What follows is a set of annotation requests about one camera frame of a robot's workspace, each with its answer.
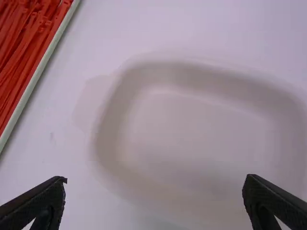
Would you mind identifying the row of orange cable ties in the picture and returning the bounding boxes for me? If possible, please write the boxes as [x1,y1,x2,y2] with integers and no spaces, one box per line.
[0,0,75,138]

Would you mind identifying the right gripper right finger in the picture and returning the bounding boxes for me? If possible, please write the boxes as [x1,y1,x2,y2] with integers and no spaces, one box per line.
[241,173,307,230]

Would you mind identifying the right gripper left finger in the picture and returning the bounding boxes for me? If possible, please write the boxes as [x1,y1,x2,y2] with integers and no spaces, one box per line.
[0,175,68,230]

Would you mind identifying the white dish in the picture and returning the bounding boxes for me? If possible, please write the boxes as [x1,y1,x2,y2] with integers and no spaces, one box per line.
[78,50,307,218]

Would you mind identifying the pale tray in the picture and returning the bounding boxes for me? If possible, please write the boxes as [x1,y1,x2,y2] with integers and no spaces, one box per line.
[0,0,82,154]

